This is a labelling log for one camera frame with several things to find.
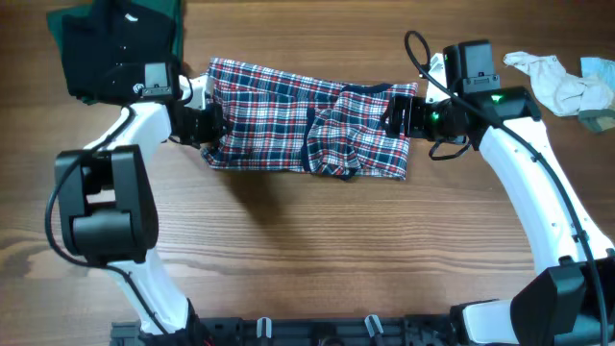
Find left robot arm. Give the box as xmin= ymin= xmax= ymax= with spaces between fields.
xmin=44 ymin=63 xmax=222 ymax=345

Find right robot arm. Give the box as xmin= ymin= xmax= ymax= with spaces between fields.
xmin=381 ymin=40 xmax=614 ymax=345

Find black folded polo shirt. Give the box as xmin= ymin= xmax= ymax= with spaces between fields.
xmin=61 ymin=0 xmax=186 ymax=105

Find beige crumpled cloth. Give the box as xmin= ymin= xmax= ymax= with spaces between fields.
xmin=503 ymin=51 xmax=614 ymax=117

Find light blue cloth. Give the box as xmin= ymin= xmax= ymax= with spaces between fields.
xmin=580 ymin=57 xmax=615 ymax=89

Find olive green cloth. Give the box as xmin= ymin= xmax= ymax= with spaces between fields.
xmin=578 ymin=109 xmax=615 ymax=134

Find right black cable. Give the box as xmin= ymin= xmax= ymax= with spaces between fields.
xmin=403 ymin=29 xmax=611 ymax=346

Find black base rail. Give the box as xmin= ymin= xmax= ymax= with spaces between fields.
xmin=110 ymin=314 xmax=473 ymax=346

